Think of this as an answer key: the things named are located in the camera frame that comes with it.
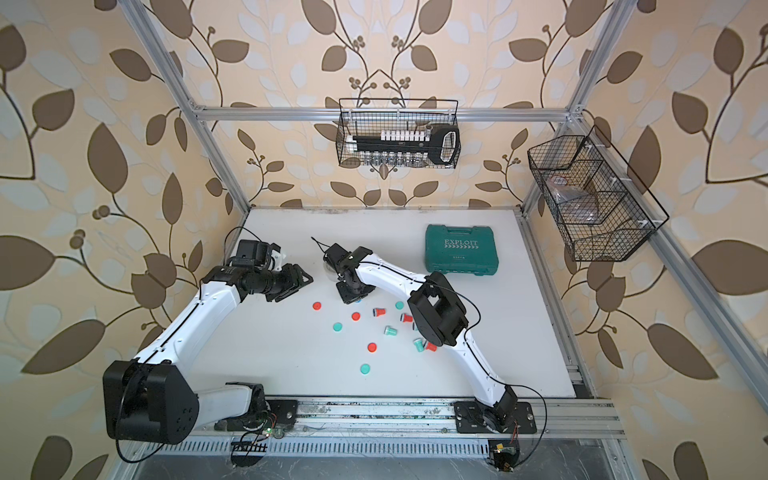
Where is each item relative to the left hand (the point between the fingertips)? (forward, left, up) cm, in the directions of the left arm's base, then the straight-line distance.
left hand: (301, 278), depth 83 cm
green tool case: (+19, -49, -10) cm, 54 cm away
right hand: (+2, -14, -14) cm, 19 cm away
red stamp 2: (-5, -30, -13) cm, 33 cm away
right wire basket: (+7, -77, +15) cm, 79 cm away
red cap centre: (-4, -15, -15) cm, 21 cm away
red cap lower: (-14, -20, -15) cm, 28 cm away
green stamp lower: (-13, -34, -15) cm, 39 cm away
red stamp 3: (-14, -37, -14) cm, 42 cm away
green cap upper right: (0, -28, -15) cm, 31 cm away
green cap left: (-7, -9, -15) cm, 19 cm away
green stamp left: (-9, -25, -14) cm, 30 cm away
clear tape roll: (+10, -5, -13) cm, 17 cm away
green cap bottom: (-19, -18, -16) cm, 31 cm away
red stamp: (-3, -21, -14) cm, 26 cm away
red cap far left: (-1, -2, -15) cm, 15 cm away
